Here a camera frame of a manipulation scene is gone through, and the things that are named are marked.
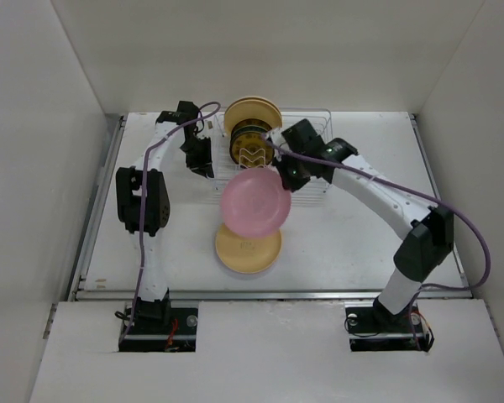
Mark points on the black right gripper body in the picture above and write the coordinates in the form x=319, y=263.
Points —
x=294, y=172

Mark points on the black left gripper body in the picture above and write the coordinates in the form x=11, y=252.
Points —
x=196, y=151

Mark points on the white wire dish rack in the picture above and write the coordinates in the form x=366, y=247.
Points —
x=311, y=195

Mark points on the yellow black patterned plate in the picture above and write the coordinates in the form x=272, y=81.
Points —
x=249, y=150

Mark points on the pink plate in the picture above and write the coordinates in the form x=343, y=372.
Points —
x=254, y=203

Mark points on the dark green patterned plate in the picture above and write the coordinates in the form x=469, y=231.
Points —
x=250, y=125

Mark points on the tan plate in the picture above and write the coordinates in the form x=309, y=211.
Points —
x=251, y=110

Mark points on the beige plate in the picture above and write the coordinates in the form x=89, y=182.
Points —
x=247, y=256

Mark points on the cream white plate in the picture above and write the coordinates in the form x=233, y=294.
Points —
x=254, y=98

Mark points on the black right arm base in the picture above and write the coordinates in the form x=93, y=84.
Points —
x=371, y=331

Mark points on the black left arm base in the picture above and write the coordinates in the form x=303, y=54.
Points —
x=157, y=327

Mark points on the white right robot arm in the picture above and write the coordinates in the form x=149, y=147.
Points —
x=426, y=230

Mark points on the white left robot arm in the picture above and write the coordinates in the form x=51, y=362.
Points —
x=143, y=203

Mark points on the aluminium table frame rail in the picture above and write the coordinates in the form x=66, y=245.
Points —
x=339, y=250

